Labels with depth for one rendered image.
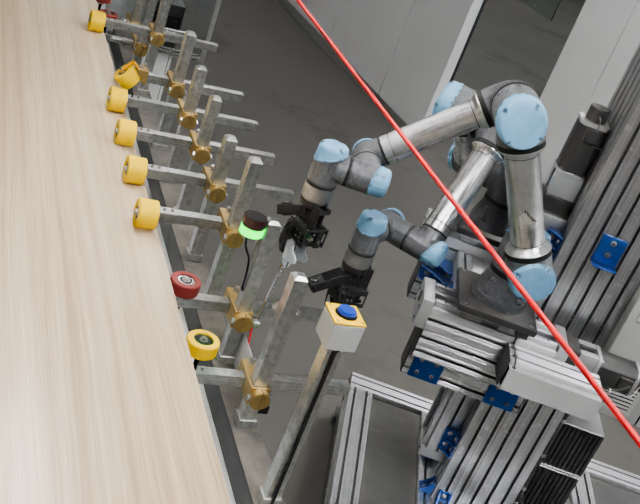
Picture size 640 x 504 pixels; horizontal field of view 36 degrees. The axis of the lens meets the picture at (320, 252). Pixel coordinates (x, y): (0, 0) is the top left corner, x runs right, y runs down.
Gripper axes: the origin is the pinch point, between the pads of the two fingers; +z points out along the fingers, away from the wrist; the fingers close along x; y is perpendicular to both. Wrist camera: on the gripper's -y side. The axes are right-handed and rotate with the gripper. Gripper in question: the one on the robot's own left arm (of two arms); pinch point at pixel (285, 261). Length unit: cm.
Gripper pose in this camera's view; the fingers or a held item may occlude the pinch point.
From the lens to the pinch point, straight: 251.9
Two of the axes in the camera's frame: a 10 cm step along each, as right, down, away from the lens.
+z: -3.2, 8.4, 4.4
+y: 5.7, 5.5, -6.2
